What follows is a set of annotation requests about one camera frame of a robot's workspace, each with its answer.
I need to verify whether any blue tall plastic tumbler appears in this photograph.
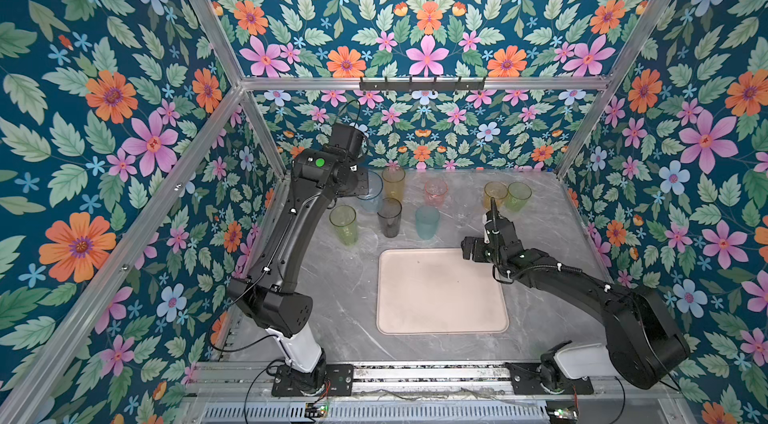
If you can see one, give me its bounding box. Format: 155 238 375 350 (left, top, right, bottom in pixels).
356 170 383 213

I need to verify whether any green tall plastic tumbler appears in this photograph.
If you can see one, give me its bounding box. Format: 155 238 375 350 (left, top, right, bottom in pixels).
329 205 358 246

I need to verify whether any grey smoked plastic tumbler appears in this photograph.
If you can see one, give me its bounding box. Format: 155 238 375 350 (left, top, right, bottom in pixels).
377 197 402 238

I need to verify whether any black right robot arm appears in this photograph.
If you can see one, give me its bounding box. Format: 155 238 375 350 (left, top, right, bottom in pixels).
461 213 691 390

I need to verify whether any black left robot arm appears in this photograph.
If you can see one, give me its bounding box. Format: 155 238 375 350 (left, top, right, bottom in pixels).
227 123 369 388

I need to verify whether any beige plastic tray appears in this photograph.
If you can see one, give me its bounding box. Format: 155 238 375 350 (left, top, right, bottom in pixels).
376 248 509 335

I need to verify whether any amber short plastic cup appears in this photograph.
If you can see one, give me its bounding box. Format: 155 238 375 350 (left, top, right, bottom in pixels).
482 181 509 211

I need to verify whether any light green short plastic cup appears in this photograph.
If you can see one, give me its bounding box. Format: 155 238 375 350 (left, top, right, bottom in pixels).
505 181 533 212

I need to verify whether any yellow tall plastic tumbler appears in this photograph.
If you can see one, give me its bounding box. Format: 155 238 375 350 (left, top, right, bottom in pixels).
381 166 406 202

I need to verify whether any pink short plastic cup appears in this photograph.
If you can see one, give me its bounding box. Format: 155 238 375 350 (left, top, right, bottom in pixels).
424 177 448 208

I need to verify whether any teal textured plastic cup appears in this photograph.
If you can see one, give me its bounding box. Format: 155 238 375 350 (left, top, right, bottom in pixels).
415 205 441 240

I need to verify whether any black hook rail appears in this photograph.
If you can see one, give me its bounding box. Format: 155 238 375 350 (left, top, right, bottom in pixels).
358 76 486 94

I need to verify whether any aluminium left frame bar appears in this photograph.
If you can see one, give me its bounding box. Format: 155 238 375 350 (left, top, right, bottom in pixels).
1 84 245 423

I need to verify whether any aluminium frame bar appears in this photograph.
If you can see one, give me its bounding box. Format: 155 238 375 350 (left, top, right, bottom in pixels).
1 84 245 423
241 76 609 92

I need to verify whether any aluminium top frame bar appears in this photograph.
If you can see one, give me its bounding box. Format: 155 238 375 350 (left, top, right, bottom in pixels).
241 76 609 92

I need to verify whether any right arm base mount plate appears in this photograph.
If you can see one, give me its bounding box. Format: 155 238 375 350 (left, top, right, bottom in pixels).
504 362 594 395

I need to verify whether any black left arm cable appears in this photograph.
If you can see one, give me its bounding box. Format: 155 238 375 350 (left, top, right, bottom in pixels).
206 327 289 424

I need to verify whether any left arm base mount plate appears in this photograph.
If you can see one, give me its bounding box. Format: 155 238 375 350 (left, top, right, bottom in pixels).
271 363 355 397

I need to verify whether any aluminium frame corner post left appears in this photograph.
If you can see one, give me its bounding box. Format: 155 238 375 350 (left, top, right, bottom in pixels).
189 0 286 179

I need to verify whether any aluminium frame corner post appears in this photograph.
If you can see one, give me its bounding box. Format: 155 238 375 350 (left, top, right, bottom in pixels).
555 0 672 182
189 0 286 179

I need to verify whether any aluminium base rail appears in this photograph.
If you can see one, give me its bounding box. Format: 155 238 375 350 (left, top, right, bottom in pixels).
176 361 696 423

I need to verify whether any aluminium frame corner post right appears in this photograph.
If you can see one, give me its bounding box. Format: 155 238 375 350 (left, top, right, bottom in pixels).
555 0 672 182

